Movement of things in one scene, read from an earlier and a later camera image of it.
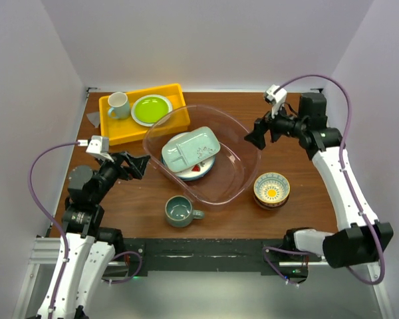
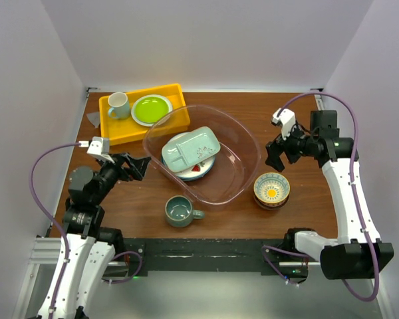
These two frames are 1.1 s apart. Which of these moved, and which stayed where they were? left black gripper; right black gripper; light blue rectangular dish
Moved: right black gripper
Stayed: light blue rectangular dish; left black gripper
